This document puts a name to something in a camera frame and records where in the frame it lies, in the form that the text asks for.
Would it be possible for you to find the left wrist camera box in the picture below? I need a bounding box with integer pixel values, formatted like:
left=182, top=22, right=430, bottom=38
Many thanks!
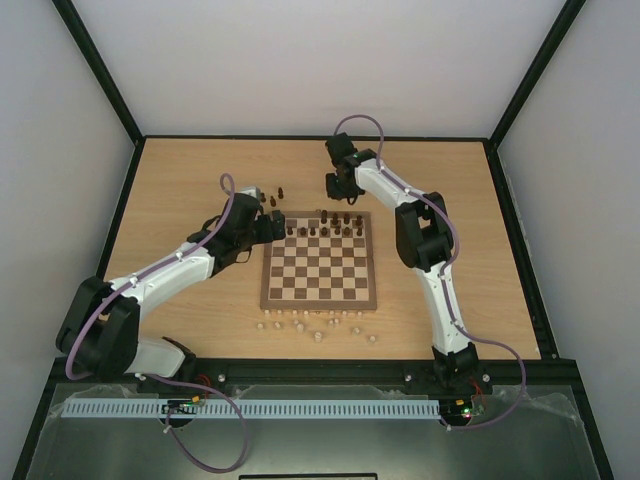
left=239, top=186, right=262, bottom=200

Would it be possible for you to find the left controller board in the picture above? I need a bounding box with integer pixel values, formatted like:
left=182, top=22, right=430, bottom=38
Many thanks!
left=160, top=396, right=207, bottom=415

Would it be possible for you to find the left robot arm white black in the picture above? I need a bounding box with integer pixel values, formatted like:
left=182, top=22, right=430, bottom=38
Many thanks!
left=55, top=191, right=286, bottom=381

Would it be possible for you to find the black frame rail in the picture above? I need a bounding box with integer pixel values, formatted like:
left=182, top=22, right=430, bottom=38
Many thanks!
left=80, top=358, right=584, bottom=398

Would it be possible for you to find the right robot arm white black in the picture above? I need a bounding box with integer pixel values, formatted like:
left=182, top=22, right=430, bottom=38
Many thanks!
left=325, top=133, right=477, bottom=392

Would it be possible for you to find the controller board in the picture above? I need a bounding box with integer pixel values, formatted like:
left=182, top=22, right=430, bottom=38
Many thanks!
left=160, top=396, right=207, bottom=415
left=440, top=394, right=487, bottom=419

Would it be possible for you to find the wooden chess board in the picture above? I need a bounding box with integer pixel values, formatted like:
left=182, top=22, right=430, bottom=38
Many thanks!
left=260, top=210, right=377, bottom=312

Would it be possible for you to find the right controller board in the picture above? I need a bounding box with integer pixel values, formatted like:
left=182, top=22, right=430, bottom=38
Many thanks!
left=440, top=394, right=487, bottom=419

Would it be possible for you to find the white slotted cable duct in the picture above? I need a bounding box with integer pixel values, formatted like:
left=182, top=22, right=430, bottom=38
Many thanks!
left=61, top=398, right=441, bottom=420

